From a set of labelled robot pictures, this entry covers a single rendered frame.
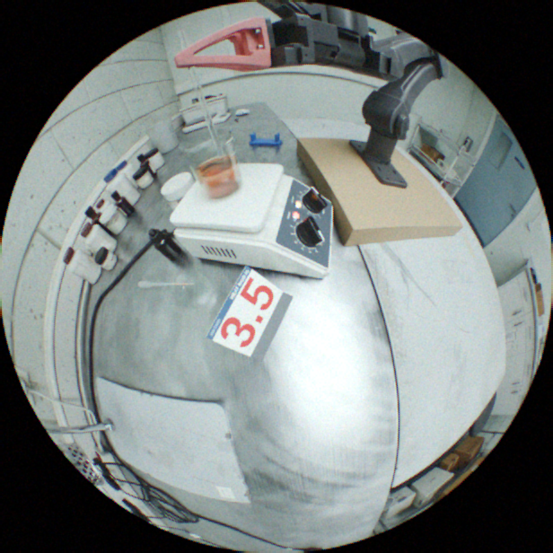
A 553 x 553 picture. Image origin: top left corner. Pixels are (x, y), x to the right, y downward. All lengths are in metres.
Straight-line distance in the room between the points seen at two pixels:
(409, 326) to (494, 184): 2.81
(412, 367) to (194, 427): 0.30
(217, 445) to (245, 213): 0.28
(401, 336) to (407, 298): 0.06
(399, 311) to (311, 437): 0.20
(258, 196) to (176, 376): 0.25
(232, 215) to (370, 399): 0.27
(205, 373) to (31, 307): 0.47
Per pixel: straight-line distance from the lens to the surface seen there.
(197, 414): 0.24
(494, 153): 3.05
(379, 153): 0.40
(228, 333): 0.18
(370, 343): 0.23
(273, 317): 0.20
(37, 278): 0.56
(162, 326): 0.27
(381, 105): 0.37
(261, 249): 0.17
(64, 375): 0.53
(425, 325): 0.29
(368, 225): 0.24
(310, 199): 0.23
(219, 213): 0.18
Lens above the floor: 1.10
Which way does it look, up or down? 67 degrees down
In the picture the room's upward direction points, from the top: 8 degrees counter-clockwise
